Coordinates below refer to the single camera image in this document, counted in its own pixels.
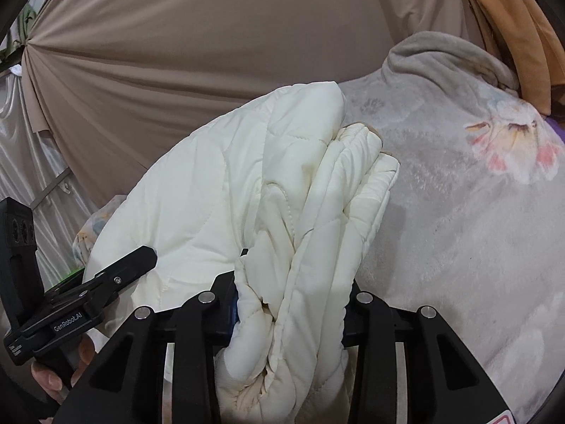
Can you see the green patterned cloth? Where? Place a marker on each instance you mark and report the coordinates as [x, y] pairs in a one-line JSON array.
[[24, 26]]

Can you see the purple cloth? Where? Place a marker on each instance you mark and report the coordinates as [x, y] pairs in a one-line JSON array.
[[557, 128]]

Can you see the metal rail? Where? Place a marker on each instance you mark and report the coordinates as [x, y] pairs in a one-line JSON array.
[[49, 190]]

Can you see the beige sheet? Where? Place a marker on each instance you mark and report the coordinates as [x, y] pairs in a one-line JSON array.
[[198, 53]]

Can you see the person's left hand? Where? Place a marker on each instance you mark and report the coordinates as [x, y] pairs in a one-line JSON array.
[[46, 377]]

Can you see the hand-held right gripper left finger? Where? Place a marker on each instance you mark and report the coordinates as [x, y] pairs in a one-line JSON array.
[[232, 313]]

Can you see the grey floral blanket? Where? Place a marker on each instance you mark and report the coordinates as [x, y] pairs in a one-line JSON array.
[[450, 212]]

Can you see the orange cloth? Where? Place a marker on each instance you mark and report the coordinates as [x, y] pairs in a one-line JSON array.
[[516, 31]]

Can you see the cream quilted garment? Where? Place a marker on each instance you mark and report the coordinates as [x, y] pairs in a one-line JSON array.
[[247, 176]]

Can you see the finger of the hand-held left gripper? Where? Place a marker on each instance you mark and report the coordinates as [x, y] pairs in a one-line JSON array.
[[128, 265]]

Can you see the silver white curtain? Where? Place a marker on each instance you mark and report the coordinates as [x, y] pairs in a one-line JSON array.
[[31, 141]]

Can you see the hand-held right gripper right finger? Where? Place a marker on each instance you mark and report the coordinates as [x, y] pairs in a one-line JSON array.
[[356, 320]]

